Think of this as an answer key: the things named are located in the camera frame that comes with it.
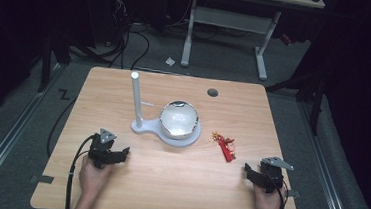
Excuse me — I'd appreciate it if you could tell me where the black floor cable bundle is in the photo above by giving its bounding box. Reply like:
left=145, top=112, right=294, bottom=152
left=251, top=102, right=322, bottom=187
left=106, top=0, right=155, bottom=72

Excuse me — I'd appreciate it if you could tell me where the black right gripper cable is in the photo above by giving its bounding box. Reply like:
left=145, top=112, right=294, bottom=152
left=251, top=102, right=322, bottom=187
left=265, top=170, right=291, bottom=209

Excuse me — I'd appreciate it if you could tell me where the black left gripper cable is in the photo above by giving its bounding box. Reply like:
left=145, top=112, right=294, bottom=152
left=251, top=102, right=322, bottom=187
left=64, top=132, right=96, bottom=209

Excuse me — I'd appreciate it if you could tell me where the red doll keychain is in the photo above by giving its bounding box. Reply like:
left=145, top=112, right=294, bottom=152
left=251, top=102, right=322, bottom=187
left=207, top=131, right=239, bottom=164

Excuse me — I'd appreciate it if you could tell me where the grey tape strip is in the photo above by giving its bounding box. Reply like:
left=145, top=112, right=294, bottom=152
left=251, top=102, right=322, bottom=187
left=29, top=174, right=55, bottom=186
left=286, top=189, right=302, bottom=200

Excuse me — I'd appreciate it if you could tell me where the white paper scrap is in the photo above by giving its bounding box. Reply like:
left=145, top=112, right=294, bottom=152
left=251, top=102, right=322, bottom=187
left=164, top=55, right=176, bottom=68

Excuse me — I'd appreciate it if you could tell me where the dark computer tower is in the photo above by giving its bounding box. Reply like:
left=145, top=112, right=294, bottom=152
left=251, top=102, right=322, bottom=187
left=80, top=0, right=134, bottom=52

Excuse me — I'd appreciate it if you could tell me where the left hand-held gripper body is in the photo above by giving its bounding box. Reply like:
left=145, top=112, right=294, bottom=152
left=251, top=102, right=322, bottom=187
left=86, top=127, right=119, bottom=171

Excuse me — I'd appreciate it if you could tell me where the person's right hand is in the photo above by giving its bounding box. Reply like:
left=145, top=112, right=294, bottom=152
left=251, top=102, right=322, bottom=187
left=252, top=184, right=288, bottom=209

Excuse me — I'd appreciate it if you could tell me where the white pole stand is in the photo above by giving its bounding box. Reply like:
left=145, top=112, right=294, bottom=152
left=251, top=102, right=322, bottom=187
left=125, top=70, right=207, bottom=150

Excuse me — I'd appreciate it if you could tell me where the thin black floor cable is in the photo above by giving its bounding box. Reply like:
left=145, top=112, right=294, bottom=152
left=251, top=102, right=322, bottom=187
left=45, top=96, right=79, bottom=161

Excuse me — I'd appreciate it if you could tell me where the small red object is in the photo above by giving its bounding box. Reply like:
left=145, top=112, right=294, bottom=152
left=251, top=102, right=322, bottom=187
left=278, top=32, right=294, bottom=47

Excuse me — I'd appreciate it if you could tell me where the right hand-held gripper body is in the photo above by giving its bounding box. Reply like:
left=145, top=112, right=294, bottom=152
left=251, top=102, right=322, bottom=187
left=257, top=156, right=296, bottom=196

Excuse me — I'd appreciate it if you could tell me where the white-framed wooden desk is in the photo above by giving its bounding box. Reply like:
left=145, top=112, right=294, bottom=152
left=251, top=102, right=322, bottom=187
left=179, top=0, right=327, bottom=86

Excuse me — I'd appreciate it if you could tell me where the metal floor rail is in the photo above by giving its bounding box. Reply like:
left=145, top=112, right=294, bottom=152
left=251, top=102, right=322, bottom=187
left=289, top=99, right=364, bottom=209
left=0, top=59, right=64, bottom=209

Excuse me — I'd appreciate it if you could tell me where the black metal stand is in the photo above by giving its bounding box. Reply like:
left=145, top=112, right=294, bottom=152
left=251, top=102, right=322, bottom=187
left=36, top=29, right=75, bottom=96
left=261, top=65, right=329, bottom=137

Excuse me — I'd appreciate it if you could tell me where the person's left hand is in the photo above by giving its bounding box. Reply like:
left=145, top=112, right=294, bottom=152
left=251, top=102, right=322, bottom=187
left=77, top=155, right=115, bottom=197

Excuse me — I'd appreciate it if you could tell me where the black round table grommet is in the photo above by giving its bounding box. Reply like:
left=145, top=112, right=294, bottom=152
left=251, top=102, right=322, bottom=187
left=206, top=87, right=220, bottom=99

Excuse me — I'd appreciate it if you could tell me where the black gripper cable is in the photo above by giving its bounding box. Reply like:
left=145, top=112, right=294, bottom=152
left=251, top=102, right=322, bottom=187
left=265, top=170, right=291, bottom=209
left=64, top=132, right=96, bottom=209

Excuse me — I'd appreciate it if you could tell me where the silver metal bowl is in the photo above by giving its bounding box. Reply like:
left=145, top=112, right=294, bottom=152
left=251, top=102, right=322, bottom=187
left=157, top=99, right=202, bottom=143

